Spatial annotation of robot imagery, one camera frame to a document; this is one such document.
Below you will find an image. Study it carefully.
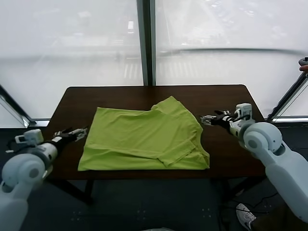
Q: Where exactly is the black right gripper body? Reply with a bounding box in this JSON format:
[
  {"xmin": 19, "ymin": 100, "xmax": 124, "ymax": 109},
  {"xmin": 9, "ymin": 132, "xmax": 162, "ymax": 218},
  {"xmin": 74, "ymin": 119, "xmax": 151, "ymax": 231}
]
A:
[{"xmin": 218, "ymin": 115, "xmax": 235, "ymax": 132}]

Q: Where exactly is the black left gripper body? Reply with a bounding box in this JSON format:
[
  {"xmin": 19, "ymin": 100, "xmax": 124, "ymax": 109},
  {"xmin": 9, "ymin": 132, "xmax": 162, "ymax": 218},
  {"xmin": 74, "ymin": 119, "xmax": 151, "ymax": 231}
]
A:
[{"xmin": 49, "ymin": 133, "xmax": 73, "ymax": 151}]

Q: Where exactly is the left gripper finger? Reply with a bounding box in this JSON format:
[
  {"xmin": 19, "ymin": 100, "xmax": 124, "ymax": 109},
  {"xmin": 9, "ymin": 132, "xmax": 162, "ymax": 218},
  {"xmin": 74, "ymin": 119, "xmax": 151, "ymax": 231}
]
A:
[
  {"xmin": 54, "ymin": 128, "xmax": 73, "ymax": 137},
  {"xmin": 68, "ymin": 127, "xmax": 89, "ymax": 141}
]

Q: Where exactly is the green t-shirt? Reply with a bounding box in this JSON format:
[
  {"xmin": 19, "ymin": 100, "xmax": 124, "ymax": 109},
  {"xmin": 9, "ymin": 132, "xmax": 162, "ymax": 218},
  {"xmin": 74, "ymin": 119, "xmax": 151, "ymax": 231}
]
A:
[{"xmin": 77, "ymin": 95, "xmax": 211, "ymax": 172}]

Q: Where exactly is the grey curved handrail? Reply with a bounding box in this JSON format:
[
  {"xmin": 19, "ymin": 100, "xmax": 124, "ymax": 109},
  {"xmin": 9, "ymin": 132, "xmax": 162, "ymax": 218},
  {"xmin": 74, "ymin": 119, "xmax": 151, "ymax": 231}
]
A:
[{"xmin": 156, "ymin": 47, "xmax": 308, "ymax": 60}]

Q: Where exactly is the grey vertical window mullion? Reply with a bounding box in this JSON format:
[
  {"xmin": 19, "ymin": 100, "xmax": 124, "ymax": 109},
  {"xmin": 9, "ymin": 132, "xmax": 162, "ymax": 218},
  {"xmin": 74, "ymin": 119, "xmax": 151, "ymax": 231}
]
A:
[{"xmin": 135, "ymin": 0, "xmax": 157, "ymax": 87}]

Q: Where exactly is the white sneaker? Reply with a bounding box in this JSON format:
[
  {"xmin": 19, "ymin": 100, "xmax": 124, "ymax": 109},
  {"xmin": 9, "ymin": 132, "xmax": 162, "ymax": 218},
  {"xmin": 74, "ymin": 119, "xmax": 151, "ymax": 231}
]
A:
[{"xmin": 235, "ymin": 203, "xmax": 257, "ymax": 231}]

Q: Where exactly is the dark trouser leg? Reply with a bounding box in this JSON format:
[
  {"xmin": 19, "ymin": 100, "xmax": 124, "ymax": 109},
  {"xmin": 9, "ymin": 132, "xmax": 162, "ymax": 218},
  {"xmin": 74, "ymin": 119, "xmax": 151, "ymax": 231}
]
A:
[{"xmin": 251, "ymin": 211, "xmax": 291, "ymax": 231}]

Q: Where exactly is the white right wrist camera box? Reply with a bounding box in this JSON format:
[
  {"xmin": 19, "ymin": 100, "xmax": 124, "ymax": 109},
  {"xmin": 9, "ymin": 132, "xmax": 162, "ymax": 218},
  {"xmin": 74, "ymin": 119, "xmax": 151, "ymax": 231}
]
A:
[{"xmin": 234, "ymin": 103, "xmax": 252, "ymax": 121}]

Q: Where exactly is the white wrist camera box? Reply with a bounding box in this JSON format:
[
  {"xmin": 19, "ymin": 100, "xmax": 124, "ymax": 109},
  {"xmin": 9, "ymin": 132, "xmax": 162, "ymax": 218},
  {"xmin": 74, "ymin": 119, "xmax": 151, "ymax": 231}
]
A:
[
  {"xmin": 15, "ymin": 129, "xmax": 44, "ymax": 146},
  {"xmin": 234, "ymin": 103, "xmax": 252, "ymax": 121}
]

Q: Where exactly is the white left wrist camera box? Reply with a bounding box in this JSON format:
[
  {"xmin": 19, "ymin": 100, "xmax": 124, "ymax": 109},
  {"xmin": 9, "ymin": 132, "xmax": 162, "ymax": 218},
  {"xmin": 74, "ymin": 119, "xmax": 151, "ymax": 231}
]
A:
[{"xmin": 15, "ymin": 129, "xmax": 44, "ymax": 146}]

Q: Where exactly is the black left camera cable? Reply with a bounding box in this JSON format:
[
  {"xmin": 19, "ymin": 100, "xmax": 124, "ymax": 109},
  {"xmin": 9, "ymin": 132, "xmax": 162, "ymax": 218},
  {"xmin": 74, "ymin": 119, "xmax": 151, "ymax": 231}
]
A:
[{"xmin": 5, "ymin": 140, "xmax": 19, "ymax": 154}]

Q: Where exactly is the slanted window frame bar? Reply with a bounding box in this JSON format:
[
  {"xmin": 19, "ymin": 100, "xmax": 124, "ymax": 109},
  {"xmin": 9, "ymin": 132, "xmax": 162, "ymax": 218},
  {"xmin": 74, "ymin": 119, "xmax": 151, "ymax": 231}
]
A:
[
  {"xmin": 266, "ymin": 71, "xmax": 308, "ymax": 123},
  {"xmin": 0, "ymin": 84, "xmax": 37, "ymax": 128}
]

